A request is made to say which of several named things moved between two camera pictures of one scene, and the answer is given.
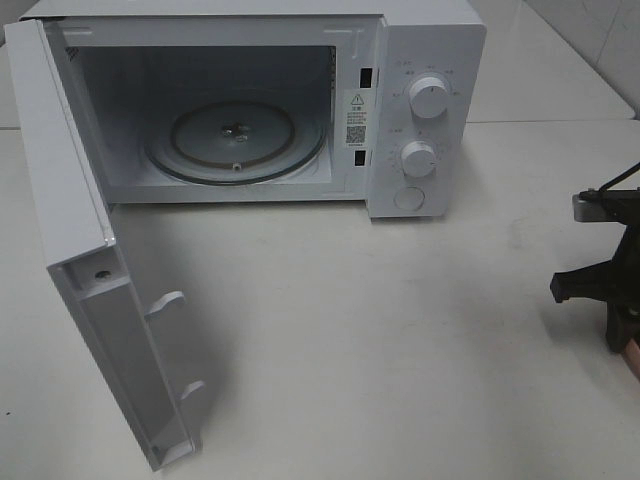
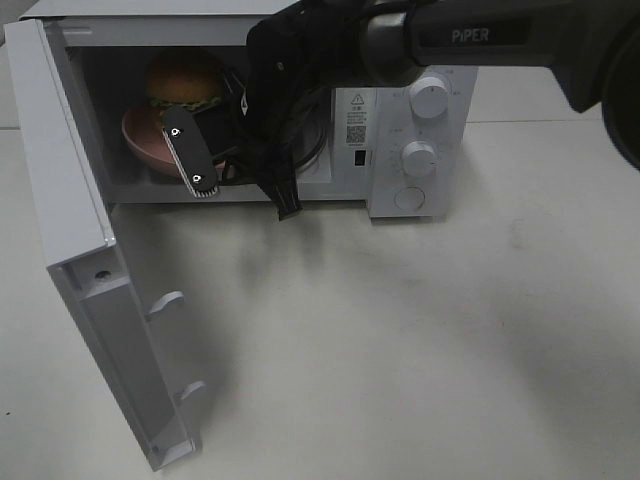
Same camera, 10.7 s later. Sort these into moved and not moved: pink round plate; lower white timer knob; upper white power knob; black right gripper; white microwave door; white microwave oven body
Moved: pink round plate; black right gripper
Not moved: white microwave oven body; white microwave door; lower white timer knob; upper white power knob
